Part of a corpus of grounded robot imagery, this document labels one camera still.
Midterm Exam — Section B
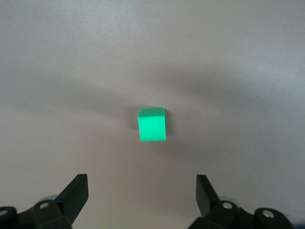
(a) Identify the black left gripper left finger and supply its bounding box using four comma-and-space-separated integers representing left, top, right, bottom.
0, 173, 89, 229

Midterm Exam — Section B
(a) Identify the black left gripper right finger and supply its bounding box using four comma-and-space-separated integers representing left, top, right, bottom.
190, 174, 296, 229

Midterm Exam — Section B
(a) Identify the small green cube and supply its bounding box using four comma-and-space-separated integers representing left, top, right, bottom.
137, 107, 167, 143

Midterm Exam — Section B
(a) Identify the brown table mat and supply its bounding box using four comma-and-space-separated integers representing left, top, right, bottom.
0, 0, 305, 229

